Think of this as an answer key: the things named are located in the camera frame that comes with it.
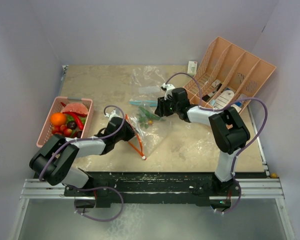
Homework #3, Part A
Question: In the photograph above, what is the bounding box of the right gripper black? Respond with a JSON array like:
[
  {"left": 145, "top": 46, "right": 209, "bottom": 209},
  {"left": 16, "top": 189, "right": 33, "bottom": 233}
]
[{"left": 154, "top": 94, "right": 180, "bottom": 118}]

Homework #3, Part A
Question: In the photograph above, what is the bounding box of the green fake cucumber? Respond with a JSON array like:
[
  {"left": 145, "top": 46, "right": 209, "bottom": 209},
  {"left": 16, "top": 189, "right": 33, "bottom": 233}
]
[{"left": 138, "top": 106, "right": 164, "bottom": 121}]

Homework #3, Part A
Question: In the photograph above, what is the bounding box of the cherry tomato leaf sprig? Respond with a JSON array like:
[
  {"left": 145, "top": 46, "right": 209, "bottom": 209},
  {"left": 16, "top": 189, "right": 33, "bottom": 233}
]
[{"left": 137, "top": 113, "right": 154, "bottom": 129}]

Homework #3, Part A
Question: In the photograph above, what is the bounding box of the zip bag with orange watermelon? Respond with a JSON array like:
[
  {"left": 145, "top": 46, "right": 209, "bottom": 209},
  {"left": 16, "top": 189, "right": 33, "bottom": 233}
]
[{"left": 125, "top": 104, "right": 172, "bottom": 160}]

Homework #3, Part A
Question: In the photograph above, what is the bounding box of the zip bag with fake fruit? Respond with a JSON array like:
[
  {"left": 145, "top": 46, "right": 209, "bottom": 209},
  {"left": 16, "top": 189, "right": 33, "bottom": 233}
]
[{"left": 129, "top": 65, "right": 166, "bottom": 107}]

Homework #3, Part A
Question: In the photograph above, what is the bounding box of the red fake chili pepper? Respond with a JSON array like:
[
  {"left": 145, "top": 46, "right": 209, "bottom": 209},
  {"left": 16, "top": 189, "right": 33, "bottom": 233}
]
[{"left": 61, "top": 102, "right": 87, "bottom": 117}]

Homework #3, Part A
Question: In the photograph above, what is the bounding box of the fake watermelon slice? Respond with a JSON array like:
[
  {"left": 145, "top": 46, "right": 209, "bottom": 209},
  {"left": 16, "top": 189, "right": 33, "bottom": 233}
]
[{"left": 61, "top": 102, "right": 89, "bottom": 116}]

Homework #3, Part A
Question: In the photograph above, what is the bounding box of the dark purple fake plum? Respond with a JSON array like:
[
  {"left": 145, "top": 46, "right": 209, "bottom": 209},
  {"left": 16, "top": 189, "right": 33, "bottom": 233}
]
[{"left": 66, "top": 120, "right": 77, "bottom": 130}]

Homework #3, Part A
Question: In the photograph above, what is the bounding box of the orange fake orange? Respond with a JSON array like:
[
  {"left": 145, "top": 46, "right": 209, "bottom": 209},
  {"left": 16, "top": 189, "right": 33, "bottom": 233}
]
[{"left": 50, "top": 112, "right": 67, "bottom": 126}]

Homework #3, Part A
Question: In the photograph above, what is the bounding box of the pink plastic basket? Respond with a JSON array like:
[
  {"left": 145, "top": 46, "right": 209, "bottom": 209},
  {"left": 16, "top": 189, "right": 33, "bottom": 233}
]
[{"left": 36, "top": 96, "right": 94, "bottom": 148}]

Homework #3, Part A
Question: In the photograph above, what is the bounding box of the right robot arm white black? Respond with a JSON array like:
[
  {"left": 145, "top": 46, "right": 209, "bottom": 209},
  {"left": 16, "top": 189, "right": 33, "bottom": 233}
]
[{"left": 154, "top": 83, "right": 251, "bottom": 196}]

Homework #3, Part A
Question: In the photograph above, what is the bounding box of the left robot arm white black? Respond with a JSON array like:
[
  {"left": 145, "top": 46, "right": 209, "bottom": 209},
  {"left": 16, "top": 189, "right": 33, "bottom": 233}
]
[{"left": 29, "top": 116, "right": 136, "bottom": 196}]

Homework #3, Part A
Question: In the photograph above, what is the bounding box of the small white green box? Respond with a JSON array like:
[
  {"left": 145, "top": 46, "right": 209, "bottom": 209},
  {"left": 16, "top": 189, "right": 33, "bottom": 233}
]
[{"left": 187, "top": 61, "right": 198, "bottom": 76}]

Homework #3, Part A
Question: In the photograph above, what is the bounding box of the orange desk organizer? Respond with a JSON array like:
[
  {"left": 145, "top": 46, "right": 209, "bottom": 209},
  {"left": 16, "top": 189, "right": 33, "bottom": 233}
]
[{"left": 184, "top": 36, "right": 276, "bottom": 108}]

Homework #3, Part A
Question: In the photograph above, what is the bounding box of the white medicine box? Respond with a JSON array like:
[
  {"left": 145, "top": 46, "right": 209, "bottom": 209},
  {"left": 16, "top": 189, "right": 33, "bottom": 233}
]
[{"left": 231, "top": 104, "right": 242, "bottom": 113}]

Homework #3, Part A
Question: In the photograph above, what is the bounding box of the small yellow ball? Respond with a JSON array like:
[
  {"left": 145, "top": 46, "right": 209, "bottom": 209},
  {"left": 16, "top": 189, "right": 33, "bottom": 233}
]
[{"left": 270, "top": 173, "right": 278, "bottom": 179}]

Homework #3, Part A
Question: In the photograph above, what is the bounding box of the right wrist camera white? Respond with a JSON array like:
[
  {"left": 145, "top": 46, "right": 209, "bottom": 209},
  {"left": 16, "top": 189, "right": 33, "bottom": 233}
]
[{"left": 161, "top": 83, "right": 175, "bottom": 100}]

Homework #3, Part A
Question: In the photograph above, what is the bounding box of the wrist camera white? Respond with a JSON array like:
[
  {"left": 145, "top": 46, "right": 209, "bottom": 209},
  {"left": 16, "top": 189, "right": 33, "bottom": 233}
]
[
  {"left": 104, "top": 108, "right": 121, "bottom": 121},
  {"left": 161, "top": 83, "right": 175, "bottom": 100}
]

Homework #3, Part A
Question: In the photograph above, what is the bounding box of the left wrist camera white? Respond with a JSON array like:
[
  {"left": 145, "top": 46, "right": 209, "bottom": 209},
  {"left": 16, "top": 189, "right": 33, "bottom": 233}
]
[{"left": 104, "top": 108, "right": 121, "bottom": 121}]

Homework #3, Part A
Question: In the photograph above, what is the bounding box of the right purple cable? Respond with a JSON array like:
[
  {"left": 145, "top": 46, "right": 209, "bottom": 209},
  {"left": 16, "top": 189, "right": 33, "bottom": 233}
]
[{"left": 164, "top": 72, "right": 269, "bottom": 181}]

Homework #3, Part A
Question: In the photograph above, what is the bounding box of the purple cable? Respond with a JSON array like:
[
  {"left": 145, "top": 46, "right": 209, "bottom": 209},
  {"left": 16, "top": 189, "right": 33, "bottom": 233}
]
[
  {"left": 38, "top": 104, "right": 127, "bottom": 222},
  {"left": 164, "top": 72, "right": 269, "bottom": 181}
]

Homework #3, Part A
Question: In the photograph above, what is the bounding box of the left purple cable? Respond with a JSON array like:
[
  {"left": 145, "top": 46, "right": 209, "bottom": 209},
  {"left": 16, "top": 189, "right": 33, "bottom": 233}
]
[{"left": 38, "top": 104, "right": 127, "bottom": 222}]

